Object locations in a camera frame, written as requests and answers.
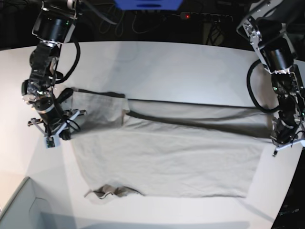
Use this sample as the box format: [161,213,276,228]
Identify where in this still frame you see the black power strip red light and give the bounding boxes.
[179,12,234,23]

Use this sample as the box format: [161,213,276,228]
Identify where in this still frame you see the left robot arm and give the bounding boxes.
[236,0,305,156]

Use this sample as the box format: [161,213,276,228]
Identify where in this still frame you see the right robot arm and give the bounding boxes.
[21,0,117,148]

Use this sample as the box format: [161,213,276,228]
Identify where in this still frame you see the blue box at top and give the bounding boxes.
[114,0,183,10]

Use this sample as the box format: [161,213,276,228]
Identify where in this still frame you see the light grey t-shirt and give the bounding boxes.
[71,92,271,204]

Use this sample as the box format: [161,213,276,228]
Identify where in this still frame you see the thin looped cable background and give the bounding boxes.
[98,11,150,38]

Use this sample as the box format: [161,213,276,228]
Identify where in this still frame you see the grey bin at corner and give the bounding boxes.
[0,177,77,229]

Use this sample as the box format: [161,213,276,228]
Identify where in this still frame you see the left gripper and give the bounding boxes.
[270,117,305,157]

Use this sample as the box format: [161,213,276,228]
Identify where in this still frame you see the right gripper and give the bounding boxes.
[27,109,86,141]

